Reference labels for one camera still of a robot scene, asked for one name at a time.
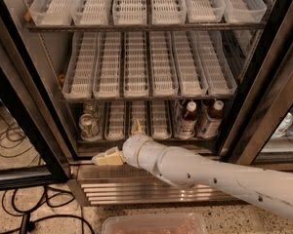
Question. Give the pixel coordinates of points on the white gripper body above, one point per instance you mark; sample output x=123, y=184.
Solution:
x=130, y=150

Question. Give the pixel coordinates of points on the green 7up can front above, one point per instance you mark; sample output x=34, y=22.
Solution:
x=89, y=127

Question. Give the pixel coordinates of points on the green 7up can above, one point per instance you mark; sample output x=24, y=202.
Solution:
x=90, y=107
x=89, y=127

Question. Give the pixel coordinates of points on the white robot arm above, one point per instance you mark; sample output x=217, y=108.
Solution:
x=179, y=167

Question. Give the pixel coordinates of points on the bottom shelf tray three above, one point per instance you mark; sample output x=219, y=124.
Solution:
x=138, y=110

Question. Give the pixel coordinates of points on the shelf tray three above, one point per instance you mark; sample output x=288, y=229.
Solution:
x=138, y=110
x=135, y=65
x=129, y=12

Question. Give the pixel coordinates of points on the bottom shelf tray four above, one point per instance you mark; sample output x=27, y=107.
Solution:
x=160, y=121

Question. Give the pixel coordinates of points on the shelf tray four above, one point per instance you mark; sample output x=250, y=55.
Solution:
x=160, y=121
x=168, y=12
x=163, y=72

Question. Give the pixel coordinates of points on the bottom shelf tray two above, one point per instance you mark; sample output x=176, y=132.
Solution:
x=115, y=121

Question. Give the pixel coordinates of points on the shelf tray two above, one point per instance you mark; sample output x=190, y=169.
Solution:
x=91, y=12
x=115, y=121
x=107, y=77

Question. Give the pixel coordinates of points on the green 7up can rear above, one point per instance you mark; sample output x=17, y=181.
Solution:
x=90, y=107

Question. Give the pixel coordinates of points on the middle shelf tray four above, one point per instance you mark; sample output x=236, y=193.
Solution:
x=163, y=72

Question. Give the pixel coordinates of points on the middle shelf tray three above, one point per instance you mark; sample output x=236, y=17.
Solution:
x=135, y=65

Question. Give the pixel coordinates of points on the middle shelf tray five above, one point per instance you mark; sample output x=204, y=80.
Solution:
x=191, y=77

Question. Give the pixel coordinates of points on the shelf tray five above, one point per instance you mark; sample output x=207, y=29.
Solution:
x=205, y=11
x=191, y=77

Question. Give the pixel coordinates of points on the stainless steel fridge cabinet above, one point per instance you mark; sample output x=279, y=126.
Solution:
x=41, y=55

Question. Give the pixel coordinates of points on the middle shelf tray one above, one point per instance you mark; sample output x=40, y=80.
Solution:
x=79, y=76

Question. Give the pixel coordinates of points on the shelf tray one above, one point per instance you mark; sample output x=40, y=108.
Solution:
x=51, y=12
x=79, y=76

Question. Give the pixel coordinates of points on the middle shelf tray two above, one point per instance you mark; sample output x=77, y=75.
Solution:
x=107, y=77

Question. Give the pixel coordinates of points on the open left fridge door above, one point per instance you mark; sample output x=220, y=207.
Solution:
x=20, y=104

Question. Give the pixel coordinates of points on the middle shelf tray six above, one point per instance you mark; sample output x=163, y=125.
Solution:
x=217, y=71

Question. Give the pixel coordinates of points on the shelf tray six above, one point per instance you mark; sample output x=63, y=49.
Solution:
x=217, y=71
x=244, y=11

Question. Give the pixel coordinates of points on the top shelf tray three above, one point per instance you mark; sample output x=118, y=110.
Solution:
x=129, y=12

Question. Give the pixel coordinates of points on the top shelf tray four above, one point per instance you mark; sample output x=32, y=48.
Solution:
x=168, y=12

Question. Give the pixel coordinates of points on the right glass fridge door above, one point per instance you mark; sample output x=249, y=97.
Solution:
x=262, y=61

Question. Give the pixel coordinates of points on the top shelf tray two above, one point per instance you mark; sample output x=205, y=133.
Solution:
x=91, y=12

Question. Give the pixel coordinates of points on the top shelf tray five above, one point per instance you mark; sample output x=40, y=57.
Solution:
x=205, y=11

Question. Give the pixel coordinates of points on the top shelf tray one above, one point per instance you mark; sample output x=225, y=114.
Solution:
x=51, y=12

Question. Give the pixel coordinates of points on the white can behind glass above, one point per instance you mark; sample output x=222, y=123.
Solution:
x=283, y=126

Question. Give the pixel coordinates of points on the top shelf tray six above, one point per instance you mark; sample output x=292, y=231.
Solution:
x=244, y=11

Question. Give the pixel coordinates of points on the left tea bottle white cap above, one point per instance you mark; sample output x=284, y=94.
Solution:
x=186, y=121

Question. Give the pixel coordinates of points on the tea bottle white cap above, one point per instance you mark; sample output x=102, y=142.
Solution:
x=186, y=121
x=211, y=120

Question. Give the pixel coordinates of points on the clear plastic bin on floor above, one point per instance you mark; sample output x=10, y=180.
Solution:
x=180, y=223

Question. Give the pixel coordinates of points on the right tea bottle white cap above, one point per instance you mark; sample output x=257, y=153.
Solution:
x=211, y=120

